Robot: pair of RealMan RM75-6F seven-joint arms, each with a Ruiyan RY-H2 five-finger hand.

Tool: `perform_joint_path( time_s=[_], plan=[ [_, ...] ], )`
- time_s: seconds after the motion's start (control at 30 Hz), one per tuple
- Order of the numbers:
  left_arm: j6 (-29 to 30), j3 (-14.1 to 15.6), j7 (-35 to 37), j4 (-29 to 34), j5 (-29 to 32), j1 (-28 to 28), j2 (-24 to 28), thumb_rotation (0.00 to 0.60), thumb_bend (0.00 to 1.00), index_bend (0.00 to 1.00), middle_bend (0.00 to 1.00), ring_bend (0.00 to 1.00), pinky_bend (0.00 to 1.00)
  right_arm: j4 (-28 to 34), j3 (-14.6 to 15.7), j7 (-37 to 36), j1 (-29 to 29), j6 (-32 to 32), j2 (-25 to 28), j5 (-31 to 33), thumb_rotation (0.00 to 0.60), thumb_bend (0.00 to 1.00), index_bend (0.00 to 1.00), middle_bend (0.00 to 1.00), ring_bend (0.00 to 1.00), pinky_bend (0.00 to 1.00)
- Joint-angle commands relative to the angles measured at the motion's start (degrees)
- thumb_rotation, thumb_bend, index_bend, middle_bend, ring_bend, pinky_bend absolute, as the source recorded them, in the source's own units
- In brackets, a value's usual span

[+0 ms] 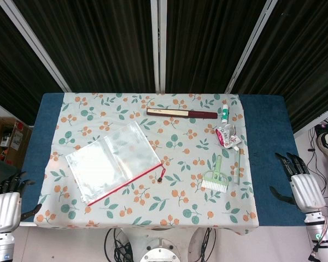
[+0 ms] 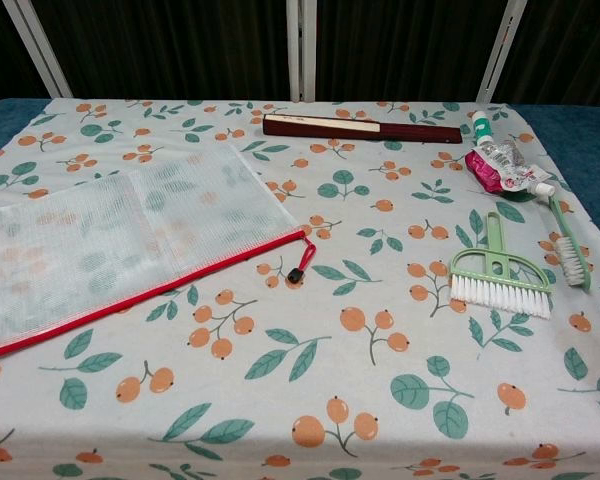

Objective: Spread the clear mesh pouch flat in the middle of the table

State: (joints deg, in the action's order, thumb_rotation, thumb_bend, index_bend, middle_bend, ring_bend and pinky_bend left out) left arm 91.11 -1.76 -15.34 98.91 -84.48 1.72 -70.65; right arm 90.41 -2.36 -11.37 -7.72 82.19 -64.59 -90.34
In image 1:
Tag dark grey fabric object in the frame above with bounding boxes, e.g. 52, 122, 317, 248
0, 157, 23, 193

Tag green white toothbrush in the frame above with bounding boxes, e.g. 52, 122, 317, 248
232, 146, 242, 186

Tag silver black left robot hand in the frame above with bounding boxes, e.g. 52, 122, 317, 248
0, 171, 42, 234

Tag black cable bundle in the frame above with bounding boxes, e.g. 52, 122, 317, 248
200, 228, 217, 260
103, 228, 135, 262

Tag brown cardboard box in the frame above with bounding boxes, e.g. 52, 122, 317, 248
0, 117, 33, 168

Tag green small hand brush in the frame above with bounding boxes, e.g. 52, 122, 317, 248
201, 154, 231, 194

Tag black floor cables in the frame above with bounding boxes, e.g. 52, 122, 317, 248
307, 127, 328, 203

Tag white metal partition post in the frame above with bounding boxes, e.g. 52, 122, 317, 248
0, 0, 72, 93
150, 0, 168, 94
293, 108, 328, 137
225, 0, 280, 93

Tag blue table cover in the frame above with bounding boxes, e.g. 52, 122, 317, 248
7, 92, 309, 227

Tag crumpled red white tube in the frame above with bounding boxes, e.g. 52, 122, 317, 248
215, 123, 241, 150

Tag clear zip pouch red zipper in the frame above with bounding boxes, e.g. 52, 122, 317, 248
65, 121, 166, 207

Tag floral print tablecloth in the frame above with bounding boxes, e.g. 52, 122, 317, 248
33, 92, 260, 236

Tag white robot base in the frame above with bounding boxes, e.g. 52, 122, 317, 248
120, 226, 208, 262

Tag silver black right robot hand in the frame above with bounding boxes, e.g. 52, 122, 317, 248
270, 152, 326, 215

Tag dark red folding fan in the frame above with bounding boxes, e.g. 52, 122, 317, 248
146, 108, 219, 120

